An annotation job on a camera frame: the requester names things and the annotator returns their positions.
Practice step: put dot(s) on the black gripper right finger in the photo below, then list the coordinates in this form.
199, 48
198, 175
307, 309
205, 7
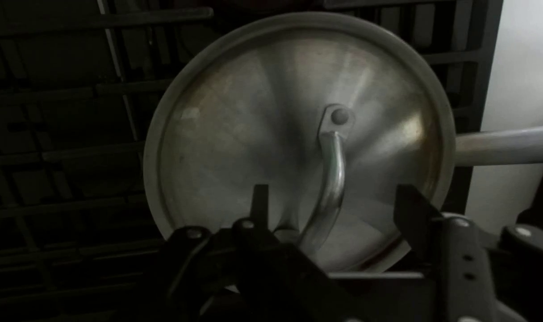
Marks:
480, 275

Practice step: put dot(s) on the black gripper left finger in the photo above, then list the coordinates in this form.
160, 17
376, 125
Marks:
237, 280

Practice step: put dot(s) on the stainless steel pot lid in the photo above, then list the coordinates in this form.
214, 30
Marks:
242, 132

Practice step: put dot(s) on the black gas stove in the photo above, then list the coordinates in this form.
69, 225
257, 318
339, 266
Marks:
64, 180

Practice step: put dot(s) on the white countertop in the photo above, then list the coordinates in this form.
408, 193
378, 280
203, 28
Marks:
523, 66

